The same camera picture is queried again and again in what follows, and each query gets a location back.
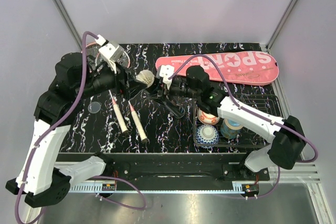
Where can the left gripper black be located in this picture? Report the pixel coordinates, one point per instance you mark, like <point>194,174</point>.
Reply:
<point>128,88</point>

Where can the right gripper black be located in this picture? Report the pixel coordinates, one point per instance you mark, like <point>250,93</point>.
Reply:
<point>170,88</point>

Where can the pink badminton racket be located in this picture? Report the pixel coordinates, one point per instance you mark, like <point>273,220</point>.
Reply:
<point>116,109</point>
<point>125,61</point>

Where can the clear plastic tube lid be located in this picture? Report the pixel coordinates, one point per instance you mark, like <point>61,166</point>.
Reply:
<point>94,107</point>

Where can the black shuttlecock tube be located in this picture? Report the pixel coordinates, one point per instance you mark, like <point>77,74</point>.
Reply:
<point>168,103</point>

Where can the pink sport racket bag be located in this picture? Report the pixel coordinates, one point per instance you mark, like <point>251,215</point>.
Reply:
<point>255,68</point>

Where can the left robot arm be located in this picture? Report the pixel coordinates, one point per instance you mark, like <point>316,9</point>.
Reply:
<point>40,181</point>

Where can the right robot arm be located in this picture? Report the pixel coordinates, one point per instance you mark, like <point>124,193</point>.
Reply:
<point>284,136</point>

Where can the red patterned bowl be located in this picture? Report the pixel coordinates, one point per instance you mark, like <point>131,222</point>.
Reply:
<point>206,118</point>

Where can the blue patterned bowl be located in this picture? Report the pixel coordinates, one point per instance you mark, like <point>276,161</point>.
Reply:
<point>207,136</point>

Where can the blue ceramic cup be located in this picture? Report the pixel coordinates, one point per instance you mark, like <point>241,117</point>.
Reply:
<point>230,129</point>

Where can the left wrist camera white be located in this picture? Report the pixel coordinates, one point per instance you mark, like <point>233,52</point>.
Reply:
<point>110,51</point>

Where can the black wire dish rack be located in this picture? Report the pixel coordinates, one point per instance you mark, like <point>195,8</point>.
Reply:
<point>246,140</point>

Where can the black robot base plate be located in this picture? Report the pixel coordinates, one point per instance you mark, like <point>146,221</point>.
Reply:
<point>209,165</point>

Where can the aluminium post left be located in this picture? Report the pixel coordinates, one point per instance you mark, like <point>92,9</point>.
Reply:
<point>68,21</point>

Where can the aluminium post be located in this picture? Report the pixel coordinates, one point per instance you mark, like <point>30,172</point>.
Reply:
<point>68,21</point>
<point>290,7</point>

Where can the aluminium frame rail front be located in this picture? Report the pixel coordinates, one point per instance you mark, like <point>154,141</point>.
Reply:
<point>300,174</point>

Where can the aluminium post right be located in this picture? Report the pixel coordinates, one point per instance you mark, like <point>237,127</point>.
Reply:
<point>290,7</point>

